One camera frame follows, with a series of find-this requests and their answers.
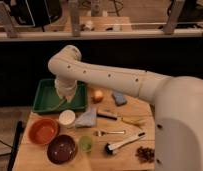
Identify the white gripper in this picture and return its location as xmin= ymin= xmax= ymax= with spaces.
xmin=55 ymin=78 xmax=77 ymax=102

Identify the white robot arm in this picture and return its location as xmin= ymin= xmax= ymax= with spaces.
xmin=48 ymin=45 xmax=203 ymax=171

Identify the red orange bowl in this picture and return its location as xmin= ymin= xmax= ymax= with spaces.
xmin=28 ymin=118 xmax=59 ymax=145

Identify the dark maroon bowl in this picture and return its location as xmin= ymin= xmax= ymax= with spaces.
xmin=47 ymin=135 xmax=76 ymax=164

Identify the green plastic tray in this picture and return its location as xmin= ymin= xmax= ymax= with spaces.
xmin=32 ymin=79 xmax=88 ymax=115

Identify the yellow apple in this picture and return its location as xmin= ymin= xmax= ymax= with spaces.
xmin=93 ymin=90 xmax=104 ymax=103

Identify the grey blue cloth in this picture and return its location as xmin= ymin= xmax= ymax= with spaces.
xmin=74 ymin=108 xmax=97 ymax=128

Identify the blue sponge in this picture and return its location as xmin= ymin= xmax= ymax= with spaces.
xmin=112 ymin=91 xmax=127 ymax=106

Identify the metal fork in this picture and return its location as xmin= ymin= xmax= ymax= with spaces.
xmin=93 ymin=130 xmax=126 ymax=137

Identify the small green cup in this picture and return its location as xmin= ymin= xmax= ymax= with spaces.
xmin=78 ymin=136 xmax=93 ymax=152

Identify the yellow handled knife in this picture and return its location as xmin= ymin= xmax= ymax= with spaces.
xmin=97 ymin=113 xmax=145 ymax=128

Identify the white handled black brush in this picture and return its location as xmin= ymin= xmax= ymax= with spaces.
xmin=104 ymin=132 xmax=145 ymax=155

